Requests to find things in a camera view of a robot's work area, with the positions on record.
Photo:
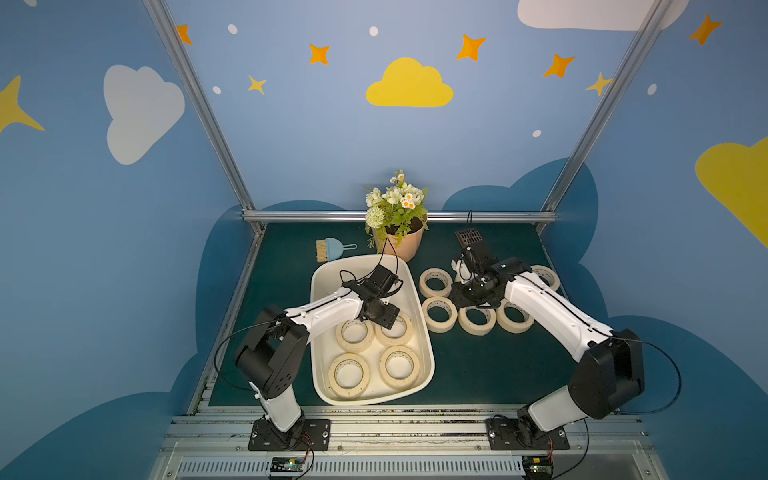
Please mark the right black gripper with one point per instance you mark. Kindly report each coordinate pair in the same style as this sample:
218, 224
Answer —
474, 258

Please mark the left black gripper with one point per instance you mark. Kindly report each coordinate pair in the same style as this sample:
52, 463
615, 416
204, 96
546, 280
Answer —
384, 312

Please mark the hidden bottom masking tape roll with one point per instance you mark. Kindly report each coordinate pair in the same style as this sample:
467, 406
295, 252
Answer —
355, 336

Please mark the white plastic storage box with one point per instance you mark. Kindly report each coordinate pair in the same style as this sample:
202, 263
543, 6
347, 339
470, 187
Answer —
324, 349

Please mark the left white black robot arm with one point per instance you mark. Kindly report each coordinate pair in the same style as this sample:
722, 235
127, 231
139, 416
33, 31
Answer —
270, 355

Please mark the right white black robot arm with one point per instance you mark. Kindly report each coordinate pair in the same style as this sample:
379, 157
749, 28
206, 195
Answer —
609, 364

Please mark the brown slotted scoop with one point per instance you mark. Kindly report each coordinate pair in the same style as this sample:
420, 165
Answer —
468, 236

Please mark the small blue dustpan brush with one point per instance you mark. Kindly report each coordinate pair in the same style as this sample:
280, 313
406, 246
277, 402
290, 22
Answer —
330, 249

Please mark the potted white flower plant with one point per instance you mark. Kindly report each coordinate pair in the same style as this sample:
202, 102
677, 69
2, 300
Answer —
396, 218

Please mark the right green circuit board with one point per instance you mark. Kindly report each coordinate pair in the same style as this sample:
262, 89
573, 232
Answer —
537, 468

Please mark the green circuit board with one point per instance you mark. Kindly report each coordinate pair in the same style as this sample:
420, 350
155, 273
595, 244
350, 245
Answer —
537, 468
287, 465

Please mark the left green circuit board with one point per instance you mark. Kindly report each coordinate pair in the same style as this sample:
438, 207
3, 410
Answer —
287, 465

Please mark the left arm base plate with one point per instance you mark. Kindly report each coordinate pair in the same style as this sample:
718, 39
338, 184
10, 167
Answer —
315, 433

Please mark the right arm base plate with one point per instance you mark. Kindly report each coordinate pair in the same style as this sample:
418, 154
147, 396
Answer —
504, 433

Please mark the left side aluminium rail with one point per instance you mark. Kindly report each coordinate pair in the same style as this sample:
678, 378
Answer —
209, 374

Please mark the aluminium front rail bed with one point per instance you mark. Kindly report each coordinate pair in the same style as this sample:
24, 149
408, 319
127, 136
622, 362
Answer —
402, 442

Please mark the right aluminium frame post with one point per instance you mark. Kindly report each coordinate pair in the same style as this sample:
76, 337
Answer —
635, 55

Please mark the aluminium frame post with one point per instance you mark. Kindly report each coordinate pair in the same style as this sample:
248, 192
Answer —
635, 55
163, 22

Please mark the left aluminium frame post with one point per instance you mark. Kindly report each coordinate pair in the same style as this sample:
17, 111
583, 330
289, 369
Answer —
163, 22

